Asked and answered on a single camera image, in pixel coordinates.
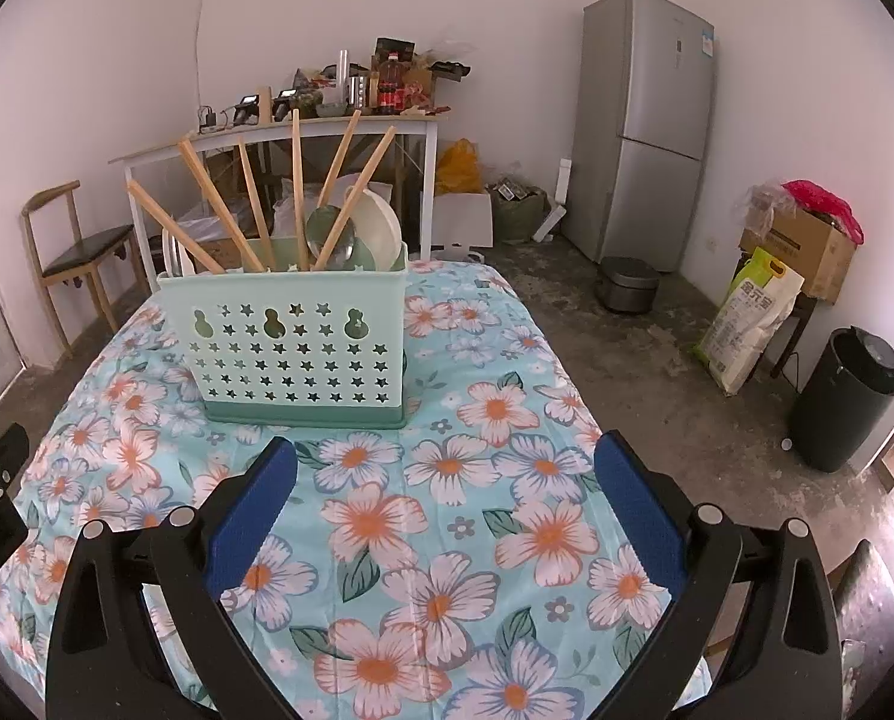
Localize red plastic bag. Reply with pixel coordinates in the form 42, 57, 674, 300
783, 180, 865, 245

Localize green woven sack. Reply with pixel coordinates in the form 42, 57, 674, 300
490, 180, 550, 245

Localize large cardboard box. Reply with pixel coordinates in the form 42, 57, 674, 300
739, 184, 864, 305

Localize green plastic utensil basket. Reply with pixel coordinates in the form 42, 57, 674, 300
156, 236, 410, 430

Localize dark rice cooker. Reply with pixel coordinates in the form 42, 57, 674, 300
595, 255, 659, 314

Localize floral blue blanket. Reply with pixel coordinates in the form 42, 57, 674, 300
0, 259, 710, 720

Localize yellow and white rice bag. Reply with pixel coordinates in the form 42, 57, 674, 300
691, 247, 806, 397

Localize silver refrigerator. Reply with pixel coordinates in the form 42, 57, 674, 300
582, 0, 718, 275

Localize white open box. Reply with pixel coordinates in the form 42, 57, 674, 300
421, 191, 494, 250

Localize yellow plastic bag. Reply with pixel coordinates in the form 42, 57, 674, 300
436, 139, 486, 196

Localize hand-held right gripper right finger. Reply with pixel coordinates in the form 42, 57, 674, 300
593, 431, 845, 720

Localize dark wooden stool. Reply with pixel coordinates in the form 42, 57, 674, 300
773, 292, 820, 380

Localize wooden chair with dark seat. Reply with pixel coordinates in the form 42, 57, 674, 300
23, 180, 148, 358

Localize black trash can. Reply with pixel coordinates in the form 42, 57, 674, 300
788, 326, 894, 474

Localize white table with wooden top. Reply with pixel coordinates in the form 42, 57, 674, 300
109, 114, 448, 293

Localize cola bottle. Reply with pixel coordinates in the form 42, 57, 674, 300
378, 52, 405, 116

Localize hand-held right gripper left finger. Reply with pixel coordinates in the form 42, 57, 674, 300
46, 435, 302, 720

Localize white board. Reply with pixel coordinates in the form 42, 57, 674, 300
533, 157, 572, 242

